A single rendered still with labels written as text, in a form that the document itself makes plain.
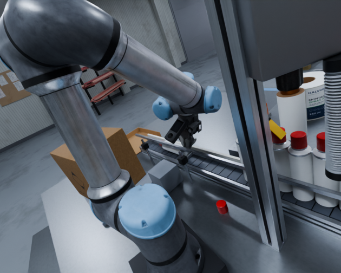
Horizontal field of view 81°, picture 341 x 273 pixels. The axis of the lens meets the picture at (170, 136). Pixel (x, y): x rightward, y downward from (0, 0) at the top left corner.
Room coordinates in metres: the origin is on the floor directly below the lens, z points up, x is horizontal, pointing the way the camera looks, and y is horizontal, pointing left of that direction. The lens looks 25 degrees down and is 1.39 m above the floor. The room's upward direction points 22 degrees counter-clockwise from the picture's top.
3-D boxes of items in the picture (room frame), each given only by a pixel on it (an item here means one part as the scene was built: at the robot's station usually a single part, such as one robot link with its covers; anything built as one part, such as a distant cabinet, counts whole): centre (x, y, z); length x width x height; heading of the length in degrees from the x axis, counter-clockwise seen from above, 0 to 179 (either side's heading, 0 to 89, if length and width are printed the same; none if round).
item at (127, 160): (0.88, 0.37, 0.99); 0.30 x 0.24 x 0.27; 41
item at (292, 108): (0.65, -0.46, 1.03); 0.09 x 0.09 x 0.30
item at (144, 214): (0.36, 0.11, 1.05); 0.13 x 0.12 x 0.14; 42
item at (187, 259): (0.35, 0.11, 0.93); 0.15 x 0.15 x 0.10
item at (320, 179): (0.35, -0.32, 0.98); 0.05 x 0.05 x 0.20
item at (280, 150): (0.44, -0.27, 0.98); 0.05 x 0.05 x 0.20
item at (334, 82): (0.25, -0.25, 1.18); 0.04 x 0.04 x 0.21
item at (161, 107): (0.64, -0.05, 1.20); 0.11 x 0.11 x 0.08; 42
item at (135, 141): (1.30, 0.24, 0.85); 0.30 x 0.26 x 0.04; 30
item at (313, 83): (0.79, -0.63, 0.95); 0.20 x 0.20 x 0.14
